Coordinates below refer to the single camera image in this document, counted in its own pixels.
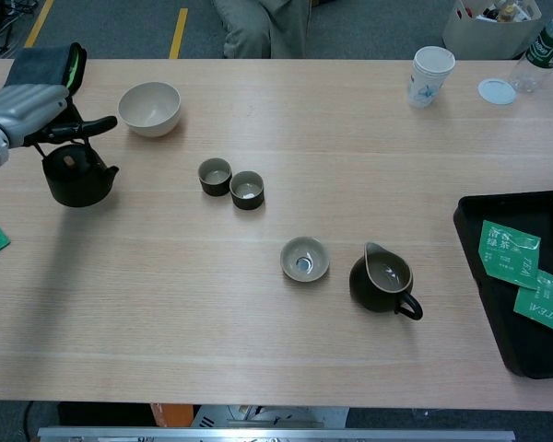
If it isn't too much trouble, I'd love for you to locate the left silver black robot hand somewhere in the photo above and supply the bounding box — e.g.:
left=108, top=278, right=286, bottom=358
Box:
left=0, top=82, right=119, bottom=149

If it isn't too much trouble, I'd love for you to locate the black cast iron teapot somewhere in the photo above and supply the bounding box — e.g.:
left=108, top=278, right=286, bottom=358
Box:
left=30, top=136, right=121, bottom=208

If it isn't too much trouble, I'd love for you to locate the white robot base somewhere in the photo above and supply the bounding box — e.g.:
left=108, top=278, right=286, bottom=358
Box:
left=191, top=404, right=350, bottom=429

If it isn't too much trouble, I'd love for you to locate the dark tea cup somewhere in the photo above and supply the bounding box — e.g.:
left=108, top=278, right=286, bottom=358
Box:
left=229, top=170, right=266, bottom=211
left=197, top=157, right=233, bottom=197

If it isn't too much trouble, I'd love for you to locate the grey cloth with green trim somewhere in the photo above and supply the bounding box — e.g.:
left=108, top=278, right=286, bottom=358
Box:
left=4, top=41, right=88, bottom=96

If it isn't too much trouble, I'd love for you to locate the cream ceramic bowl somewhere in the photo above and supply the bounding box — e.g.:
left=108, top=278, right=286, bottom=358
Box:
left=117, top=81, right=182, bottom=139

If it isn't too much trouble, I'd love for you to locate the person in khaki trousers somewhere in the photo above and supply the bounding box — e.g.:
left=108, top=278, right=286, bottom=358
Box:
left=211, top=0, right=313, bottom=60

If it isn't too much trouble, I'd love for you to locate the wide grey tea bowl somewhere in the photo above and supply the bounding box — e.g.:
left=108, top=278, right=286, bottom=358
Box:
left=279, top=236, right=331, bottom=283

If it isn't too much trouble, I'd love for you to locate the orange object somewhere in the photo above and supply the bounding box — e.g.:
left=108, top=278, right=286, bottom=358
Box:
left=149, top=402, right=194, bottom=429

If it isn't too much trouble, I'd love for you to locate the white paper cup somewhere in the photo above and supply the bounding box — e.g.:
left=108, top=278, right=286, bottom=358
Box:
left=406, top=45, right=456, bottom=110

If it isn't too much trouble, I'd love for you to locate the white bag with items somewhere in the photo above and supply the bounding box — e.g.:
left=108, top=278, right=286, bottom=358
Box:
left=441, top=0, right=544, bottom=60

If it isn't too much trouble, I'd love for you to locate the white round lid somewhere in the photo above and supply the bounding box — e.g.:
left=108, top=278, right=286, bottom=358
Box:
left=477, top=77, right=517, bottom=106

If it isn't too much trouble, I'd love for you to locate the clear bottle with green label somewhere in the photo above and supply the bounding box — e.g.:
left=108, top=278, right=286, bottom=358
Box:
left=508, top=6, right=553, bottom=95

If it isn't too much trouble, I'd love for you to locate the black plastic tray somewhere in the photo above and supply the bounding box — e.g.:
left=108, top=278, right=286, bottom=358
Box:
left=452, top=188, right=553, bottom=380

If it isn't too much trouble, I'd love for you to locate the dark pitcher with handle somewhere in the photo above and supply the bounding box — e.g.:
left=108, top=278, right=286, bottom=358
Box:
left=348, top=241, right=424, bottom=321

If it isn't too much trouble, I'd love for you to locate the aluminium profile rail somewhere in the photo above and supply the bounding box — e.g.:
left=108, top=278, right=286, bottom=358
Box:
left=36, top=425, right=516, bottom=442

